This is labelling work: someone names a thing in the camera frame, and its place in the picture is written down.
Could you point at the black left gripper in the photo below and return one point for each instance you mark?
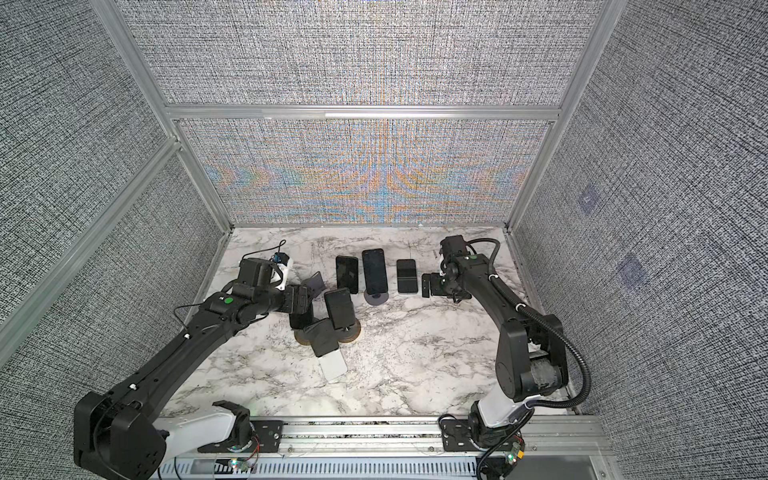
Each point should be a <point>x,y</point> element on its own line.
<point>292,305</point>

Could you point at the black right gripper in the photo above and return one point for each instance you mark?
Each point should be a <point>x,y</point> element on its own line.
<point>434,279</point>

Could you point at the black phone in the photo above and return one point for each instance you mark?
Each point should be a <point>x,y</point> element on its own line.
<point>347,273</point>
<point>302,315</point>
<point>321,336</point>
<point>340,308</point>
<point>407,277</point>
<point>374,266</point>

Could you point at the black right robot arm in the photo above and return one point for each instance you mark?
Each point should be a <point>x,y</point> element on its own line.
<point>530,364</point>

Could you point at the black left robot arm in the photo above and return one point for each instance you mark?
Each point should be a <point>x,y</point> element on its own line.
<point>119,434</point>

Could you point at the purple left phone stand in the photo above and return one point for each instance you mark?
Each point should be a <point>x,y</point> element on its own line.
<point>315,285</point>

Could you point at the wooden base stand left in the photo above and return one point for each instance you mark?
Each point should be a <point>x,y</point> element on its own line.
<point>301,337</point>

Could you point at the wooden base stand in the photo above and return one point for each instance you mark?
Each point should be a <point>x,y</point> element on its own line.
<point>301,337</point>
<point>348,334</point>

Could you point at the black phone on purple stand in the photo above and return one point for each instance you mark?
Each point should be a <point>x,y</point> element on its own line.
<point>374,266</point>

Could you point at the purple round phone stand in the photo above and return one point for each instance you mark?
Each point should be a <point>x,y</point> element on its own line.
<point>376,299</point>

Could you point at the black phone on slim stand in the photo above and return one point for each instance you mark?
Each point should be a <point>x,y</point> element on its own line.
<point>347,273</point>

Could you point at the wooden base stand right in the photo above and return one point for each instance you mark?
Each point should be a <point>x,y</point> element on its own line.
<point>348,334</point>

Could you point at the white phone stand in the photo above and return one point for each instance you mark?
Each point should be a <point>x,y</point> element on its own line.
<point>333,365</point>

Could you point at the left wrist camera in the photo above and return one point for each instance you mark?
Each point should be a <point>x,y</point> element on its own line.
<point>281,265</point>

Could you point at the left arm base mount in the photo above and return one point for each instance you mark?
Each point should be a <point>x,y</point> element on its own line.
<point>245,435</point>

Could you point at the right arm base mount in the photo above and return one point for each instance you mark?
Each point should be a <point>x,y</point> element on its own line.
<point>456,436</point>

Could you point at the white slotted cable duct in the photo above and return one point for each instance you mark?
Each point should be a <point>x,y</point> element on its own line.
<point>319,468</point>

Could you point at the aluminium front rail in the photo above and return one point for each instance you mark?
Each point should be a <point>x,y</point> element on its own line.
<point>302,436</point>

